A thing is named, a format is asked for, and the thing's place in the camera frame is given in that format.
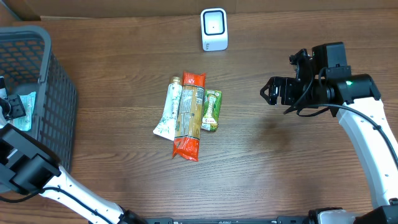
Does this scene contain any light blue wipes packet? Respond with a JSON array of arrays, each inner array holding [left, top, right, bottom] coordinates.
[[12, 91, 36, 131]]

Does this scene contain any green snack packet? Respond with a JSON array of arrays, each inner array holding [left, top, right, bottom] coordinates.
[[201, 90, 222, 132]]

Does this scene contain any orange pasta packet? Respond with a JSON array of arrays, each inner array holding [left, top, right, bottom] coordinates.
[[172, 72, 206, 161]]

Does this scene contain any white tube with gold cap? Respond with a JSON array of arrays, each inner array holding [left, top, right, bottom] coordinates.
[[153, 76, 182, 141]]

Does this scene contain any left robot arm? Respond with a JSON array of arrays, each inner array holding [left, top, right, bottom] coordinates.
[[1, 80, 146, 224]]

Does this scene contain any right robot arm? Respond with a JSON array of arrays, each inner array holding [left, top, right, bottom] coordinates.
[[260, 42, 397, 223]]

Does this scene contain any white barcode scanner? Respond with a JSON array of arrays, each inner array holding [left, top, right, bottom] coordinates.
[[200, 7, 228, 52]]

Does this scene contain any grey plastic basket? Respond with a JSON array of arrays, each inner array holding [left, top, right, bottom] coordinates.
[[1, 26, 78, 171]]

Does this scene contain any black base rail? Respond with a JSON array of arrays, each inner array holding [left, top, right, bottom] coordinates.
[[144, 216, 366, 224]]

